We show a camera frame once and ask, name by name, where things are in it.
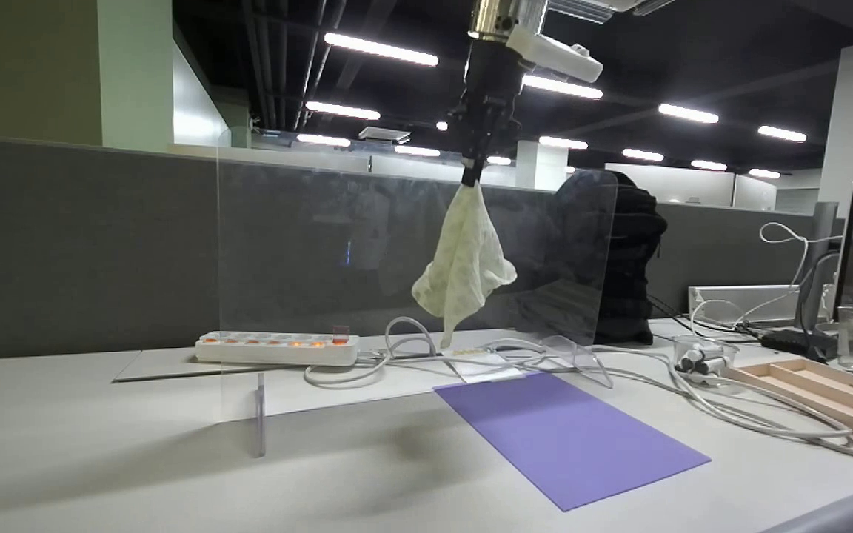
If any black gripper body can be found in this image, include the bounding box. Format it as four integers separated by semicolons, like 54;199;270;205
446;39;531;162

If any pale green cloth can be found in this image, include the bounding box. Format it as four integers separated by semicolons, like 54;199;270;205
406;180;521;356

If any black backpack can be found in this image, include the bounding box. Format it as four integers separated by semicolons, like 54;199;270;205
553;166;669;350

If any white power strip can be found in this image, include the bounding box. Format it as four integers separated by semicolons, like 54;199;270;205
193;328;364;369
300;313;472;390

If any grey desk partition panel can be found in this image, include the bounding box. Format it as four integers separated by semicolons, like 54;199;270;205
0;129;637;365
660;202;846;316

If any purple rectangular mat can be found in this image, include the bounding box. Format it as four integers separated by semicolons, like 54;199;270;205
432;369;713;516

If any white flat box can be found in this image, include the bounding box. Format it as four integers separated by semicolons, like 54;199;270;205
683;280;817;328

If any grey monitor stand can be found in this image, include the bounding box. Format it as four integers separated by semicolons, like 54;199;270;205
757;199;842;365

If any light wooden tray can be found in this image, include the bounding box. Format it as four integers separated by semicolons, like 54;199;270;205
728;356;853;454

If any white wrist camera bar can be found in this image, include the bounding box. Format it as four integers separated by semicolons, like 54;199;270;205
503;21;608;88

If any white cable connector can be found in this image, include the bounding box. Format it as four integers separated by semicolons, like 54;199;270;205
673;334;741;384

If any looped white cable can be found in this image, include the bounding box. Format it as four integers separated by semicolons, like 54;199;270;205
752;217;846;304

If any long white cable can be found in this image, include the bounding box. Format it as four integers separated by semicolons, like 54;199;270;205
599;356;853;451

